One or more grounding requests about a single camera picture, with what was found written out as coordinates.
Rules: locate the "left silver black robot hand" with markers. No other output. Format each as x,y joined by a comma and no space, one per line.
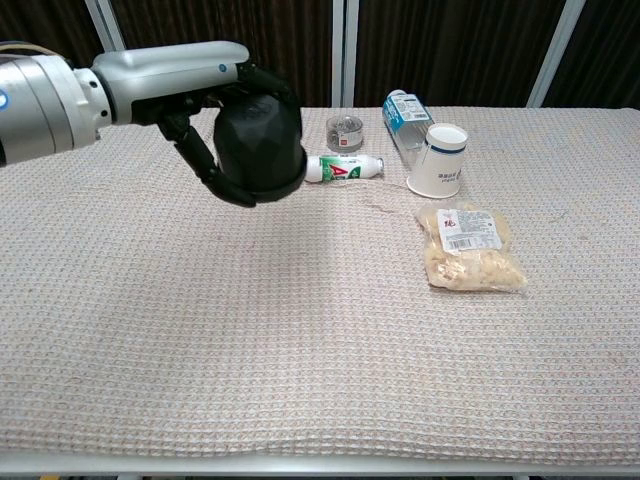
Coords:
165,75

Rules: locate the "black upside-down bowl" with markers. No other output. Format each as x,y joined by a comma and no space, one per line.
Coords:
260,150

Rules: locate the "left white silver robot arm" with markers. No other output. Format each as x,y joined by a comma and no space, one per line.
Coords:
40,105

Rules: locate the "white paper cup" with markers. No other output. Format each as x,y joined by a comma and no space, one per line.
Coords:
440,167

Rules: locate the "round clear pin box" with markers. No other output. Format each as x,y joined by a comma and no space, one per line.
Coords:
344,134

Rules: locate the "small white green-label bottle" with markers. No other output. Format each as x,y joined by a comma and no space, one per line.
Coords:
345,169

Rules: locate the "clear blue-label water bottle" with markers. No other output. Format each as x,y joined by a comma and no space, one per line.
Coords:
405,120

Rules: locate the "beige waffle tablecloth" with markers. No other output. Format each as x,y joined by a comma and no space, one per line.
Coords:
320,325

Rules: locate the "clear bag of snacks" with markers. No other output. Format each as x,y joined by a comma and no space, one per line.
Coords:
470,250

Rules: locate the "grey aluminium frame post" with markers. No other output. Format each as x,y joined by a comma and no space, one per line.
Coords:
105,25
345,50
555,55

